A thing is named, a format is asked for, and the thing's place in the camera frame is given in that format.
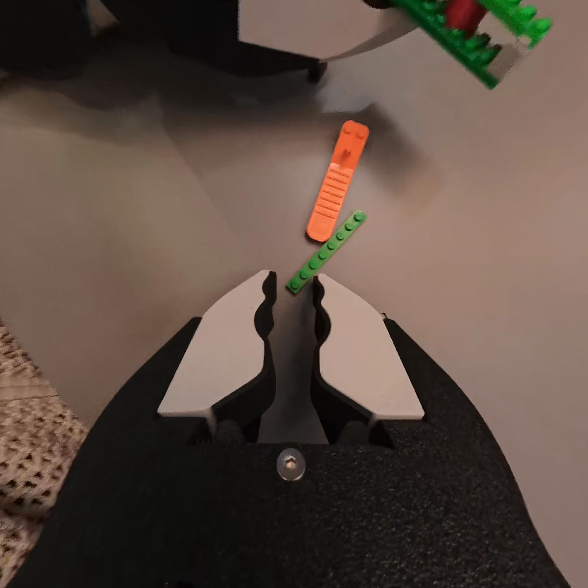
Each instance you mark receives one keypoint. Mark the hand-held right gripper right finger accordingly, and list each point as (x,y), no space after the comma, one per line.
(367,363)

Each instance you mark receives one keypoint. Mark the long green lego plate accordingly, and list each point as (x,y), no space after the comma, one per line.
(326,252)

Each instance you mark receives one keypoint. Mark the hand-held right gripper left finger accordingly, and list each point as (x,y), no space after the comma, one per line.
(220,358)

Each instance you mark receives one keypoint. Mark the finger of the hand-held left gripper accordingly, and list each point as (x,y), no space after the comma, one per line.
(298,27)

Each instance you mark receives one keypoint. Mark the orange brick separator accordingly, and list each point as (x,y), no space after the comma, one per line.
(333,188)

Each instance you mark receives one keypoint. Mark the green lego assembly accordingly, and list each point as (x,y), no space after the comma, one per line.
(459,41)

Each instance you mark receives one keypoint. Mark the cream knit sweater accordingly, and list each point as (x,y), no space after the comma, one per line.
(27,436)

